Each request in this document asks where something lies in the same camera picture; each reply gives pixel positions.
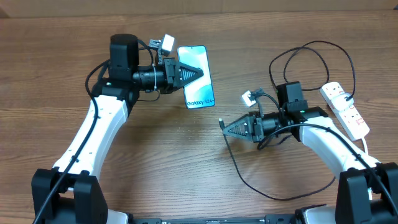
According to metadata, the Samsung Galaxy smartphone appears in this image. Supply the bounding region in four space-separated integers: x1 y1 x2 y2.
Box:
177 45 215 109

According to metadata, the black USB charging cable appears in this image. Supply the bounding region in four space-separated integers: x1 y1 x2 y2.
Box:
218 40 356 202

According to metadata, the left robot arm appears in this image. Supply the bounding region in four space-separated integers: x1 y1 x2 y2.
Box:
31 34 204 223

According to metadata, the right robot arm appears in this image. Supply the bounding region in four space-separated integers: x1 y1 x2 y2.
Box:
219 82 397 223

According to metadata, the white charger plug adapter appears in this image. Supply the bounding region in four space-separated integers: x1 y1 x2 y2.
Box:
330 93 354 113

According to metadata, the white power strip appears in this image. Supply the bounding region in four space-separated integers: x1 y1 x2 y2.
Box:
320 82 370 141

